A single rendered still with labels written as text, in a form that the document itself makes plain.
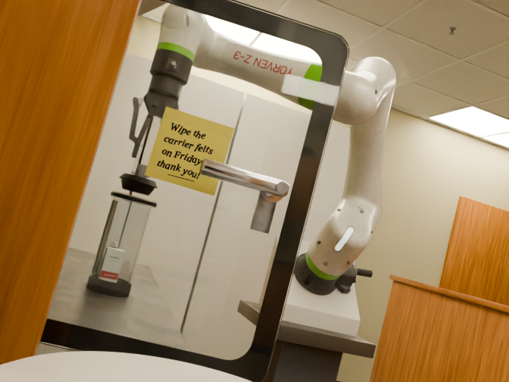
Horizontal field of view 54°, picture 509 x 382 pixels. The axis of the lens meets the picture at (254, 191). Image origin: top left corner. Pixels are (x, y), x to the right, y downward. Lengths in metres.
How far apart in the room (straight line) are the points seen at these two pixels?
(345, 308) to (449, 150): 3.76
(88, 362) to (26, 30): 0.35
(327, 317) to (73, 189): 1.13
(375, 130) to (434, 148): 3.68
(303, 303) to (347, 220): 0.28
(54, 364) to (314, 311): 1.32
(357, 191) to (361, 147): 0.14
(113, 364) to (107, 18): 0.35
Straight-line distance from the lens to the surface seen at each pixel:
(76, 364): 0.19
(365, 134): 1.40
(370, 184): 1.47
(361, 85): 1.20
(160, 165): 0.53
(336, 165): 4.04
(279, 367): 1.47
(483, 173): 5.39
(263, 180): 0.48
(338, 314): 1.51
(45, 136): 0.47
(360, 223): 1.41
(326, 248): 1.40
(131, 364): 0.20
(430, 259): 5.04
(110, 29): 0.49
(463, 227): 5.21
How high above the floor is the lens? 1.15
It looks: 5 degrees up
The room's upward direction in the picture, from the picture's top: 15 degrees clockwise
